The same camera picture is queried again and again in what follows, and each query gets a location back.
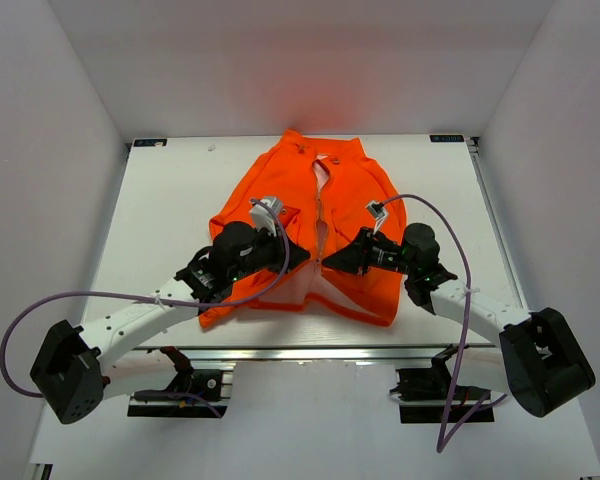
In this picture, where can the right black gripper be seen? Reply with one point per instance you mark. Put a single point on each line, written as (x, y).
(354, 258)

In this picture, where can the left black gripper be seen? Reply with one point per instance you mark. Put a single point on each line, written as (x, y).
(278, 246)

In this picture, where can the orange jacket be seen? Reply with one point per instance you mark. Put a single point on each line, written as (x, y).
(325, 186)

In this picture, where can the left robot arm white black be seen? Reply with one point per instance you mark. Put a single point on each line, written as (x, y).
(78, 367)

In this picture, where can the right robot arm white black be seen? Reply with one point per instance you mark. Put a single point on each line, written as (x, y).
(542, 364)

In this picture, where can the right blue table label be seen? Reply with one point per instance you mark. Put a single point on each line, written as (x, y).
(446, 138)

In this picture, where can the blue table label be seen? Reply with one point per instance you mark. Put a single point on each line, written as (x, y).
(446, 138)
(149, 142)

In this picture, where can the left blue table label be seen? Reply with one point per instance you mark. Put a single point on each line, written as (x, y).
(149, 142)

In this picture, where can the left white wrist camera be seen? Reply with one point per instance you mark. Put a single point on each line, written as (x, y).
(264, 214)

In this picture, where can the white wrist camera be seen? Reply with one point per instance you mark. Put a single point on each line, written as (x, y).
(379, 213)
(264, 214)

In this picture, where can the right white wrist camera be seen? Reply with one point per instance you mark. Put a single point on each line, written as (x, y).
(379, 213)

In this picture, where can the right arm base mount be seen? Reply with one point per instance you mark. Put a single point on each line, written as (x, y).
(423, 377)

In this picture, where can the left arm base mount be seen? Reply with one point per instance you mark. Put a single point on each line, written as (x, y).
(193, 391)

